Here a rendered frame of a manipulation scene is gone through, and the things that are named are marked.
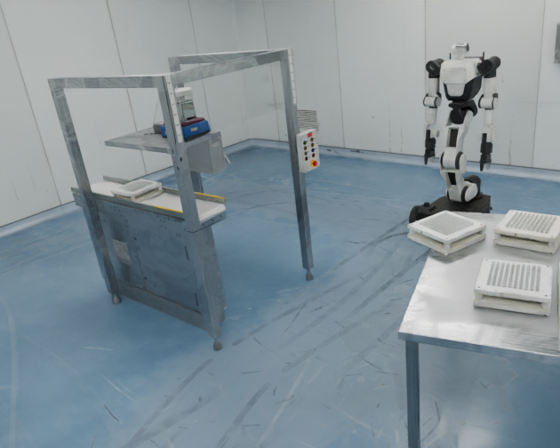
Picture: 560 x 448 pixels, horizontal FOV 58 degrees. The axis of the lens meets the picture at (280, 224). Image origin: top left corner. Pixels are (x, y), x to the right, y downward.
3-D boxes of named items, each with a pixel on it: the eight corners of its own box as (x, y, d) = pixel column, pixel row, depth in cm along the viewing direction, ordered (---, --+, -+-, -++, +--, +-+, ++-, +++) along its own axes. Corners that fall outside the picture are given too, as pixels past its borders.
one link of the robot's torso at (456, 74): (450, 95, 423) (451, 51, 409) (492, 96, 400) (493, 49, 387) (433, 103, 404) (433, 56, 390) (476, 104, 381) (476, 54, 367)
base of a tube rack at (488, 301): (551, 281, 192) (551, 276, 191) (549, 316, 172) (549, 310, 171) (482, 273, 203) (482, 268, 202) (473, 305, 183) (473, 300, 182)
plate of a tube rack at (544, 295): (552, 269, 190) (552, 265, 189) (550, 304, 170) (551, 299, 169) (482, 262, 201) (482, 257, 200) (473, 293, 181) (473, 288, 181)
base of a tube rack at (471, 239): (485, 238, 230) (486, 233, 229) (446, 255, 220) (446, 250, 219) (444, 223, 250) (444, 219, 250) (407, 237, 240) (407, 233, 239)
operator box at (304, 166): (320, 165, 353) (316, 129, 343) (306, 172, 341) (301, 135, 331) (313, 164, 356) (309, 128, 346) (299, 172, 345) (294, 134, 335)
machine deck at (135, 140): (221, 137, 293) (220, 131, 292) (171, 156, 267) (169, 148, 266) (155, 132, 331) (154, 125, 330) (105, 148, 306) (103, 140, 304)
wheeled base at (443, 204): (447, 203, 478) (447, 169, 465) (503, 212, 444) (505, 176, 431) (413, 228, 437) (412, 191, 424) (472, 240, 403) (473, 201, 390)
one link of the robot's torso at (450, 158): (444, 168, 421) (454, 111, 414) (465, 170, 409) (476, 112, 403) (436, 166, 410) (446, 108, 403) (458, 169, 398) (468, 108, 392)
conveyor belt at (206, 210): (226, 212, 308) (225, 204, 306) (195, 228, 291) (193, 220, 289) (103, 186, 392) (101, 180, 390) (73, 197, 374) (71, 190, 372)
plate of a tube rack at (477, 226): (486, 228, 228) (486, 224, 228) (446, 244, 218) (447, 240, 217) (444, 213, 249) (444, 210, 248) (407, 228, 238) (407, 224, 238)
